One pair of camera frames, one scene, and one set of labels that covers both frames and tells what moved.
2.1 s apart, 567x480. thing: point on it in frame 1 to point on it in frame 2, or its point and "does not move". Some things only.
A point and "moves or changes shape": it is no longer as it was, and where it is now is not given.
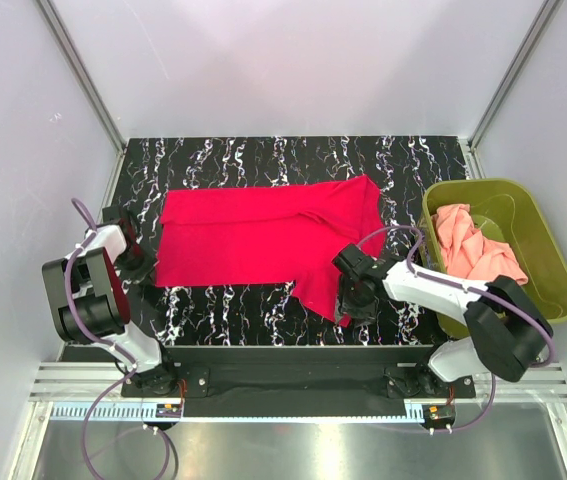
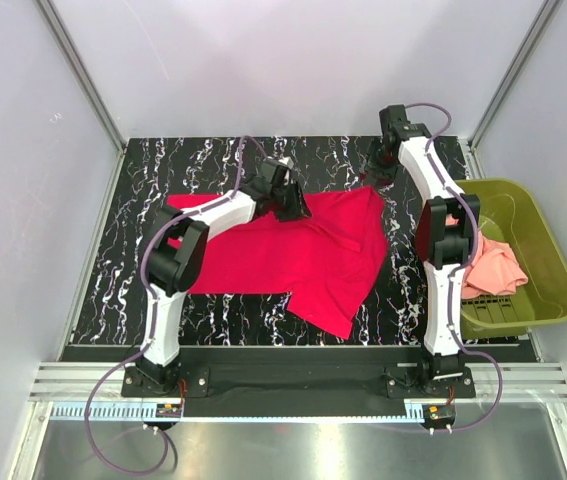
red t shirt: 281,235 moves or changes shape
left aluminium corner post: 53,18 does not move
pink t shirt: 468,253 does not move
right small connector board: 441,412 does not move
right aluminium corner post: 544,17 does not move
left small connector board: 169,410 does not move
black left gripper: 139,274 to 298,209
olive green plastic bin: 509,211 does not move
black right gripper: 345,306 to 383,177
